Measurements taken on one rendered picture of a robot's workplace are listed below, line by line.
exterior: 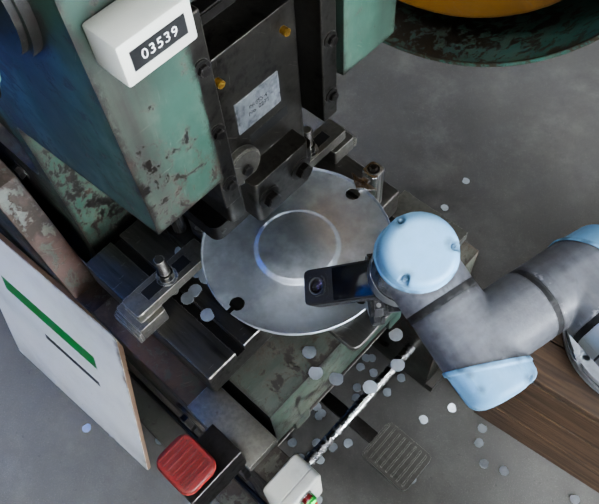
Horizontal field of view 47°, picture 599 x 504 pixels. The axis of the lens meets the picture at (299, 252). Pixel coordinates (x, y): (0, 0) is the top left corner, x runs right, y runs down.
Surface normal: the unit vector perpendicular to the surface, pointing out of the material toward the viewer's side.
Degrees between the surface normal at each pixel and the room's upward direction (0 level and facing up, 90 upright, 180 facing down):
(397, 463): 0
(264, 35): 90
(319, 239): 0
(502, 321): 12
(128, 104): 90
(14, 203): 73
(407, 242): 19
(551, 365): 0
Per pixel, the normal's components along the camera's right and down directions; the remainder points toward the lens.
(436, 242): -0.03, -0.19
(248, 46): 0.73, 0.57
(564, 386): -0.06, -0.50
